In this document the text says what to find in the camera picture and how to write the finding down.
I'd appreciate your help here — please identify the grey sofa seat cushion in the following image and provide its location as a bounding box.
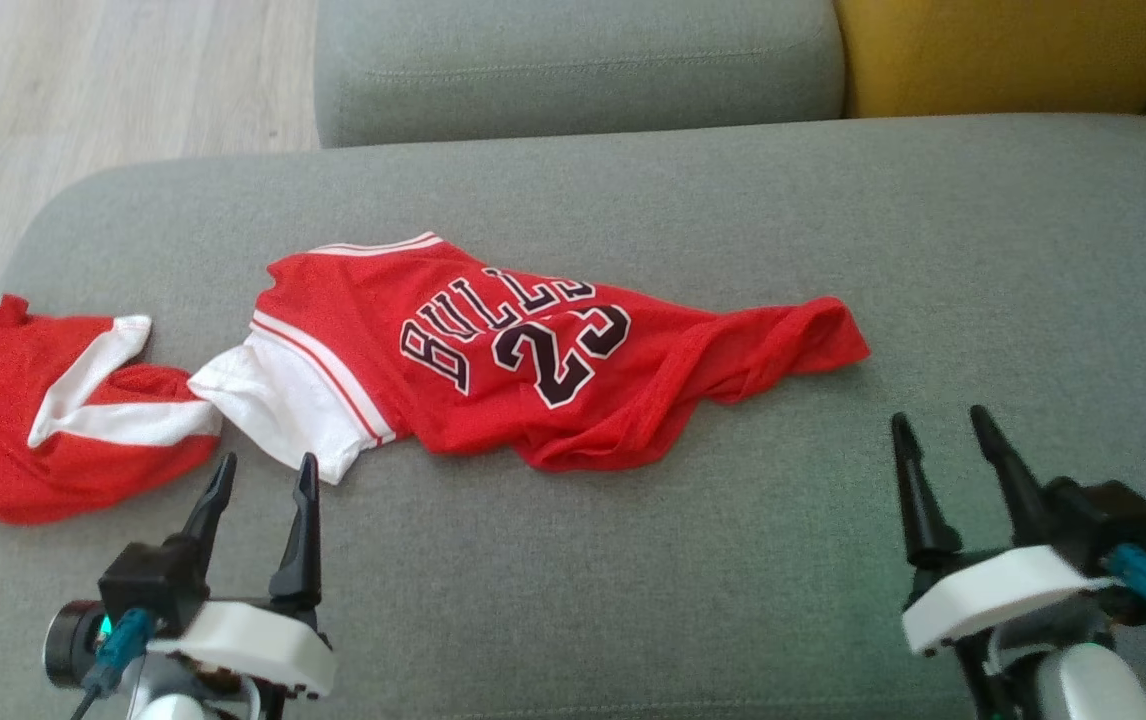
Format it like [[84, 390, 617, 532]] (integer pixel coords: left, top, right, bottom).
[[313, 0, 847, 149]]

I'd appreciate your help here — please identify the left cable with teal connector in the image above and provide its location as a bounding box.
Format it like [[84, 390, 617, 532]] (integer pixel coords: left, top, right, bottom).
[[68, 607, 156, 720]]

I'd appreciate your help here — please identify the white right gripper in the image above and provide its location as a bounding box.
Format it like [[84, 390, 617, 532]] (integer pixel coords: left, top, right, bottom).
[[891, 405, 1114, 658]]

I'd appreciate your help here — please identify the red Bulls 23 jersey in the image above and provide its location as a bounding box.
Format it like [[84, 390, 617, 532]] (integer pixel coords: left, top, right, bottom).
[[188, 232, 872, 486]]

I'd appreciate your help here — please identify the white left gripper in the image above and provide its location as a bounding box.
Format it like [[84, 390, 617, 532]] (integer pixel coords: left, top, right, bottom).
[[146, 453, 338, 699]]

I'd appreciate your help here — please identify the yellow sofa backrest cushion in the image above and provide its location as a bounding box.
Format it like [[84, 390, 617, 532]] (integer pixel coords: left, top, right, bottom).
[[833, 0, 1146, 119]]

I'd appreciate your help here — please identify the wide grey sofa chaise cushion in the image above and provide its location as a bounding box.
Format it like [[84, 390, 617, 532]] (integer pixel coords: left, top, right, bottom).
[[0, 113, 1146, 720]]

